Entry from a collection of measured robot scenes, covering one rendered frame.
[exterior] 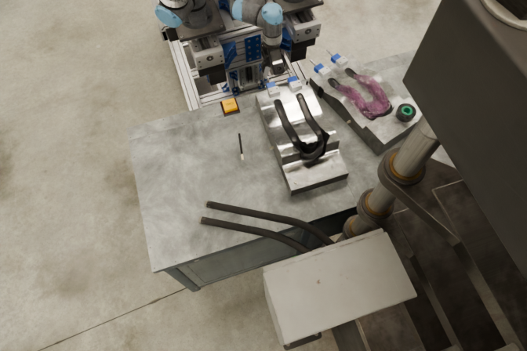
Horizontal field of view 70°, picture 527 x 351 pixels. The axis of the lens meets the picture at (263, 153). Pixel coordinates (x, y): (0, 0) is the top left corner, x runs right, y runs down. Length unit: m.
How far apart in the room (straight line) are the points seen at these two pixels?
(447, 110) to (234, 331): 1.93
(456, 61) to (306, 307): 0.56
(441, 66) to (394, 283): 0.49
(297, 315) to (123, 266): 1.79
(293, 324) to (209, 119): 1.20
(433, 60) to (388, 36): 2.80
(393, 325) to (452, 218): 0.78
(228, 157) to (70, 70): 1.99
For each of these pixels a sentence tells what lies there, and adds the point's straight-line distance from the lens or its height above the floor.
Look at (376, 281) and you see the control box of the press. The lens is 0.90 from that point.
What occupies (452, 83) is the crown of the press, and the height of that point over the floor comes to 1.91.
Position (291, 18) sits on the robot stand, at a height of 0.98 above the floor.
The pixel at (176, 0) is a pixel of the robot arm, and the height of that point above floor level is 1.29.
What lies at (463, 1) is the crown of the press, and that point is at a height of 2.00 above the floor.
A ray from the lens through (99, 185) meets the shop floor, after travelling 2.77.
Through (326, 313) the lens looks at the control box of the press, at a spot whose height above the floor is 1.47.
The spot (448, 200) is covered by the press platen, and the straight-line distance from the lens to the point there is 0.92.
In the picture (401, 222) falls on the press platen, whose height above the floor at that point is 1.29.
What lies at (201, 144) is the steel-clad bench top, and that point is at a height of 0.80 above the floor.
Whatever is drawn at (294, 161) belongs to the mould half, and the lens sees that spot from 1.62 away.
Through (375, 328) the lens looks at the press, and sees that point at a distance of 1.59.
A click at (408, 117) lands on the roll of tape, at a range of 1.75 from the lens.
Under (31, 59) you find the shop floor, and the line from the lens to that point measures 3.67.
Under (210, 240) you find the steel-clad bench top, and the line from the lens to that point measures 1.60.
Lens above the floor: 2.33
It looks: 63 degrees down
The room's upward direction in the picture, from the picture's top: 2 degrees counter-clockwise
